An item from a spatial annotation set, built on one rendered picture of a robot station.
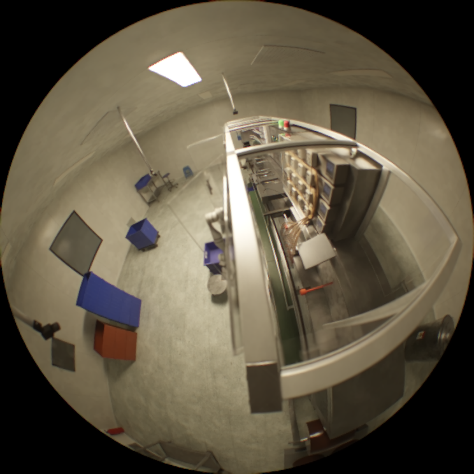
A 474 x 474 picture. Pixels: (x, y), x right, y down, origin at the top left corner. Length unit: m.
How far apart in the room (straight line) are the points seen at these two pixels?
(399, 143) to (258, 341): 3.68
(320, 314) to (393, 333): 0.98
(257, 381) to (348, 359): 0.11
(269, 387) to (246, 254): 0.19
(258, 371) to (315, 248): 0.84
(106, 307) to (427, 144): 5.89
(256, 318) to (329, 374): 0.13
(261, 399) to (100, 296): 2.60
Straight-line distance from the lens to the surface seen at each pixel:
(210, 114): 6.00
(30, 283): 3.83
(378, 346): 0.24
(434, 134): 3.40
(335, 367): 0.21
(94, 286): 2.64
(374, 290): 1.04
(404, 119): 3.64
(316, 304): 1.20
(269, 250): 1.51
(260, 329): 0.18
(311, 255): 0.93
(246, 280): 0.20
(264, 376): 0.19
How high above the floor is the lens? 1.96
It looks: 49 degrees down
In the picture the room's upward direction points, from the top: 22 degrees counter-clockwise
